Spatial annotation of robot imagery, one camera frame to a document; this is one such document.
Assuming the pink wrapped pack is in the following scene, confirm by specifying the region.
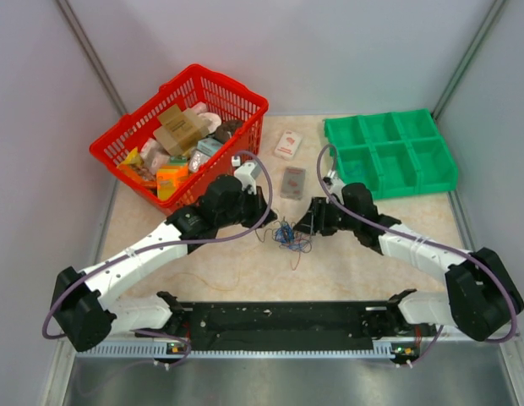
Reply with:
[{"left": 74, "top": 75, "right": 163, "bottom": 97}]
[{"left": 139, "top": 138, "right": 170, "bottom": 172}]

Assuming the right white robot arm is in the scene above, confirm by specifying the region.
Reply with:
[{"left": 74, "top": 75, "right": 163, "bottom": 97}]
[{"left": 294, "top": 183, "right": 524, "bottom": 342}]

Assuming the clear plastic card case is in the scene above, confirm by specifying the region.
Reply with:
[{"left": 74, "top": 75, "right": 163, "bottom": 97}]
[{"left": 280, "top": 167, "right": 306, "bottom": 200}]

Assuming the orange snack box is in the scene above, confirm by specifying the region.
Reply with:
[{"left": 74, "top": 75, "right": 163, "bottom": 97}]
[{"left": 156, "top": 165, "right": 189, "bottom": 200}]

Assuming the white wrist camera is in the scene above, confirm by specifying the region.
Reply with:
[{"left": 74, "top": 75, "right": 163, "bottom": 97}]
[
  {"left": 323, "top": 170, "right": 346, "bottom": 199},
  {"left": 232, "top": 156, "right": 261, "bottom": 194}
]

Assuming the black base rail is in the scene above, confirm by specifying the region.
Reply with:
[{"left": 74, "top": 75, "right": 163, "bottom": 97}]
[{"left": 134, "top": 300, "right": 449, "bottom": 353}]

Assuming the dark brown round item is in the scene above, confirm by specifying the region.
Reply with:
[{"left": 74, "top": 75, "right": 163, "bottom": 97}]
[{"left": 213, "top": 119, "right": 243, "bottom": 144}]

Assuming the brown cardboard box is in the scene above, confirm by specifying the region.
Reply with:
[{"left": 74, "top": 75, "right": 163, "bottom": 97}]
[{"left": 153, "top": 104, "right": 209, "bottom": 156}]

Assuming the yellow snack packet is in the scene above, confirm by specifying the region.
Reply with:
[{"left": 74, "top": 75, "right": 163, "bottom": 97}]
[{"left": 117, "top": 148, "right": 157, "bottom": 189}]

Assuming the teal small box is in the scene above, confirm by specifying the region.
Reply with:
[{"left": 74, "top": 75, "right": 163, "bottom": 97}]
[{"left": 197, "top": 137, "right": 223, "bottom": 157}]

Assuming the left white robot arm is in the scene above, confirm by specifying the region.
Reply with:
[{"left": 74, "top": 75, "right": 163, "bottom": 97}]
[{"left": 47, "top": 168, "right": 276, "bottom": 352}]

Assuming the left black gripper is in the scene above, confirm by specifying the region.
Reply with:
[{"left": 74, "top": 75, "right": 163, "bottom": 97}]
[{"left": 216, "top": 184, "right": 276, "bottom": 230}]

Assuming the yellow wire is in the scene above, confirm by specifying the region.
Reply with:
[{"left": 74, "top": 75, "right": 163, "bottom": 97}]
[{"left": 172, "top": 244, "right": 254, "bottom": 293}]

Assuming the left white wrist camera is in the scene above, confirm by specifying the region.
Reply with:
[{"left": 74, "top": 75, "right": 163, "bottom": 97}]
[{"left": 232, "top": 156, "right": 261, "bottom": 194}]

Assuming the green compartment tray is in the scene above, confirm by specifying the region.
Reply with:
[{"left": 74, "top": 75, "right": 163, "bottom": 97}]
[{"left": 324, "top": 109, "right": 458, "bottom": 200}]

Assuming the white red card box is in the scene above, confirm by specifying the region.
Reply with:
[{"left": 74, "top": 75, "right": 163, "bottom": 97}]
[{"left": 274, "top": 130, "right": 303, "bottom": 161}]

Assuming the white slotted cable duct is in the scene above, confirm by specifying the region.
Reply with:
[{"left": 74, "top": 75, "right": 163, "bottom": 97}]
[{"left": 78, "top": 342, "right": 191, "bottom": 357}]

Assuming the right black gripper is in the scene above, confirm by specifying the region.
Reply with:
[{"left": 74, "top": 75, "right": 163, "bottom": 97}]
[{"left": 293, "top": 197, "right": 360, "bottom": 236}]

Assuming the red plastic basket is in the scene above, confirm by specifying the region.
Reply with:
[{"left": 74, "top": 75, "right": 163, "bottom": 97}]
[{"left": 90, "top": 64, "right": 269, "bottom": 214}]

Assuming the coloured wire bundle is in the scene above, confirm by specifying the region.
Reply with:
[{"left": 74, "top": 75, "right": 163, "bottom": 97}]
[{"left": 254, "top": 217, "right": 314, "bottom": 272}]

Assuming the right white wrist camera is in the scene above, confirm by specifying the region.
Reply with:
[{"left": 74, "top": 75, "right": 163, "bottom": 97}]
[{"left": 323, "top": 170, "right": 346, "bottom": 199}]

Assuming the white pink pouch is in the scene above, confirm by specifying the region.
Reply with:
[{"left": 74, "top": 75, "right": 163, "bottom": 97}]
[{"left": 191, "top": 101, "right": 222, "bottom": 134}]

